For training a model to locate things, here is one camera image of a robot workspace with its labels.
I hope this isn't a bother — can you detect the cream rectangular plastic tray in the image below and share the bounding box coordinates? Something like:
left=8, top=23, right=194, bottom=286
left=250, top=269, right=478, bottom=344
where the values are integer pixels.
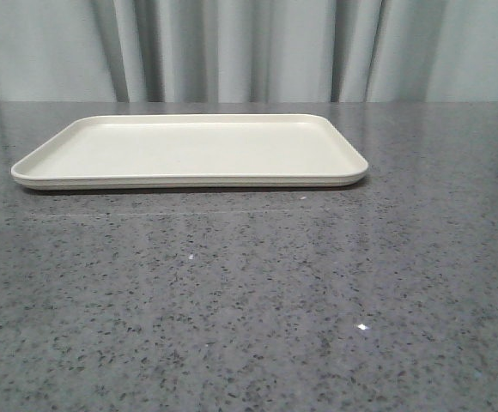
left=11, top=113, right=368, bottom=191

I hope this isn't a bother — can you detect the pale grey-green curtain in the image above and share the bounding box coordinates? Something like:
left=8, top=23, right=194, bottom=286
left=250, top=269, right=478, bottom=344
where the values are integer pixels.
left=0, top=1, right=498, bottom=103

